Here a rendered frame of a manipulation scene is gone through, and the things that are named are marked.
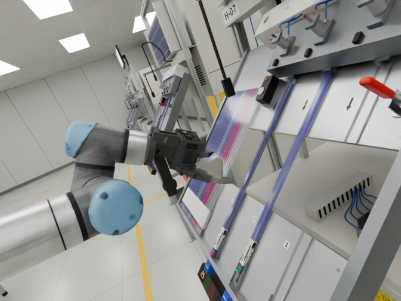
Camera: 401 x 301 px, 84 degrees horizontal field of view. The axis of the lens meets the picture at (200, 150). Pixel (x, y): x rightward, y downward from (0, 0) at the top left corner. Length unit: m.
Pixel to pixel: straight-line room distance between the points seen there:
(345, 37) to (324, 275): 0.42
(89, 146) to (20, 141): 9.14
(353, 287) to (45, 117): 9.21
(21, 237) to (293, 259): 0.42
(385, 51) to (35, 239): 0.58
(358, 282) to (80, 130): 0.51
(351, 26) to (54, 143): 9.15
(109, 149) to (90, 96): 8.59
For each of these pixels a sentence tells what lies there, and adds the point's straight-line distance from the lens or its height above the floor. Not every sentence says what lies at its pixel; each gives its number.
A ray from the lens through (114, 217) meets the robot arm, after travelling 0.34.
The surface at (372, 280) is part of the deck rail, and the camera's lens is 0.44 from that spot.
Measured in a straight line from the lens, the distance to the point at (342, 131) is 0.49.
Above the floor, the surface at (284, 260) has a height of 0.80.
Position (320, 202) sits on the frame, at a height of 0.66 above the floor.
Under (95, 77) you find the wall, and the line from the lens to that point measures 9.08.
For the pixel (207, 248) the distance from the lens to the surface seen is 0.68.
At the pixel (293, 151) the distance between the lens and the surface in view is 0.53.
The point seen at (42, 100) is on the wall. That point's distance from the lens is 9.31.
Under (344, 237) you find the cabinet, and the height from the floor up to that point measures 0.62.
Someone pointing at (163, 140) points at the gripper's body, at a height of 1.07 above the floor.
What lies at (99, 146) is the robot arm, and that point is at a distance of 0.47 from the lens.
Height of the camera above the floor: 1.17
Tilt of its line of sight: 17 degrees down
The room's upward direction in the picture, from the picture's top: 22 degrees counter-clockwise
